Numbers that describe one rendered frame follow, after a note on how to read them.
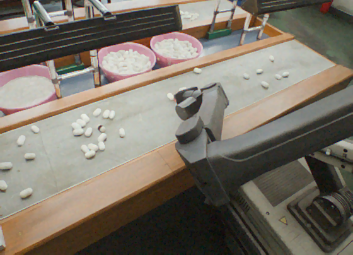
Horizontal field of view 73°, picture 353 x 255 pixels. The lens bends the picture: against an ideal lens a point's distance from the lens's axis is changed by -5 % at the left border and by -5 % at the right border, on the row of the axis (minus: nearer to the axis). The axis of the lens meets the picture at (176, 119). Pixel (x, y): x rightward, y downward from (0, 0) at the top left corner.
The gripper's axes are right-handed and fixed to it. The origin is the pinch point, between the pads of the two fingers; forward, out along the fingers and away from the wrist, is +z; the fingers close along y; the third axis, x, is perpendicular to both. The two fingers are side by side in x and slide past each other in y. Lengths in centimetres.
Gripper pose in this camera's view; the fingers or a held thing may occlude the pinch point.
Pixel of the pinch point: (175, 98)
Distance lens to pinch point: 98.8
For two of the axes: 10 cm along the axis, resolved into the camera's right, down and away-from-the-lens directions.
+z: -5.3, -0.6, 8.5
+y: -8.1, 3.4, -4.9
